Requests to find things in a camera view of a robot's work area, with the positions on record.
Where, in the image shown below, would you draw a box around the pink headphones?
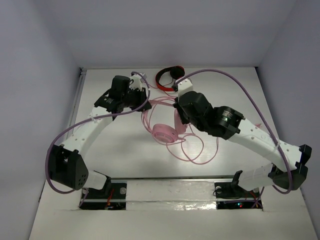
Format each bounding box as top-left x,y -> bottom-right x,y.
141,96 -> 188,145

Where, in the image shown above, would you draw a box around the red black headphones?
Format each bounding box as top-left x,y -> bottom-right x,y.
155,65 -> 185,92

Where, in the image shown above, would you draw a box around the aluminium rail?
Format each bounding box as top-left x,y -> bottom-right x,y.
111,175 -> 234,181

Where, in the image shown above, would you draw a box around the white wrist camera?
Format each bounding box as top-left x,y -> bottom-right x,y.
172,78 -> 194,98
129,73 -> 144,92

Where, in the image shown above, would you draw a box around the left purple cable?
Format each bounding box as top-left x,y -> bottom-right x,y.
44,71 -> 151,195

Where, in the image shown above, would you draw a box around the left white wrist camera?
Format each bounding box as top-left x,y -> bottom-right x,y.
129,73 -> 144,92

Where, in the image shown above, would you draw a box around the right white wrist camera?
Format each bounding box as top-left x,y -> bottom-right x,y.
172,78 -> 194,98

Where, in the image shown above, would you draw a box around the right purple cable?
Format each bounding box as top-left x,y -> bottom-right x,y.
174,69 -> 293,208

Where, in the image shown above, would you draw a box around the purple cable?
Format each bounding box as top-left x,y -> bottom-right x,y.
174,69 -> 293,208
44,71 -> 151,195

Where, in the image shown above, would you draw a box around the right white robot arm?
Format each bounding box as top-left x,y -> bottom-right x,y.
173,91 -> 312,197

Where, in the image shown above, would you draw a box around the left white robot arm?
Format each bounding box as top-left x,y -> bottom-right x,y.
45,71 -> 151,197

